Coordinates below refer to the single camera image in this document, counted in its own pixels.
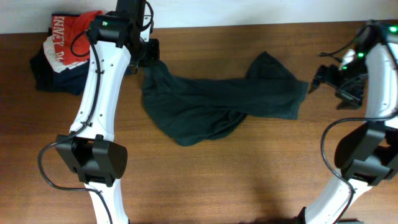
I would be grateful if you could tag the navy folded shirt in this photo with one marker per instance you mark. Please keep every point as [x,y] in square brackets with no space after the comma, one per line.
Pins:
[53,76]

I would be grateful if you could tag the red folded shirt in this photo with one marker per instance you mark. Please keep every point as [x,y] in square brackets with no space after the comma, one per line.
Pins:
[69,38]

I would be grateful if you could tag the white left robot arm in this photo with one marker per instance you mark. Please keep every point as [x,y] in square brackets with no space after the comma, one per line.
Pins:
[118,40]

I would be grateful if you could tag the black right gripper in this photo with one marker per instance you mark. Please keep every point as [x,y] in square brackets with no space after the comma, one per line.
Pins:
[328,74]

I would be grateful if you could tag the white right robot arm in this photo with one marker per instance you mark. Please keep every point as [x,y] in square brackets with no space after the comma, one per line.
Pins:
[367,155]

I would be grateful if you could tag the dark green t-shirt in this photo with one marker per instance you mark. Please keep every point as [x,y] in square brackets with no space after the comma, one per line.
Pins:
[192,110]

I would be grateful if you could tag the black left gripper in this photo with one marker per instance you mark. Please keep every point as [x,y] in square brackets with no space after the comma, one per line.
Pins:
[153,60]

